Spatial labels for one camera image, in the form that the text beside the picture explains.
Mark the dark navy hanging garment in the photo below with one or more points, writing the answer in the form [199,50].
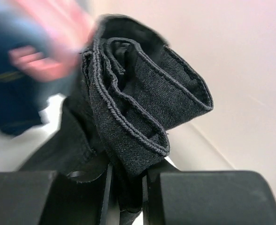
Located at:
[22,97]

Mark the black trousers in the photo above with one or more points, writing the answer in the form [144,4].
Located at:
[132,89]

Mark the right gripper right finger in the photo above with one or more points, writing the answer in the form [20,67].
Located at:
[174,197]

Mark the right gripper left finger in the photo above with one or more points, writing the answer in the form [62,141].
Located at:
[50,198]

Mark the pink hanger with jeans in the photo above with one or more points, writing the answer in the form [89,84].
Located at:
[66,28]

